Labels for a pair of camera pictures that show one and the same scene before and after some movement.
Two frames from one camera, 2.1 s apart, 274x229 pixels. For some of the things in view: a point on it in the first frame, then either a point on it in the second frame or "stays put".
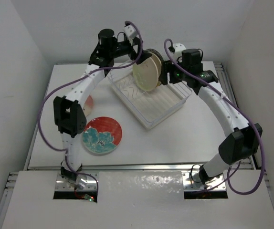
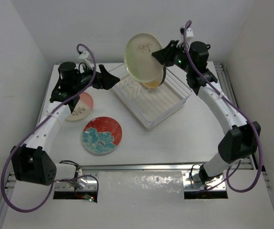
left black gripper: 132,54 → 104,80
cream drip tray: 152,108 stays put
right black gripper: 168,67 → 165,55
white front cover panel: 142,200 stays put
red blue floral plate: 102,135 stays put
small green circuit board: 90,198 stays put
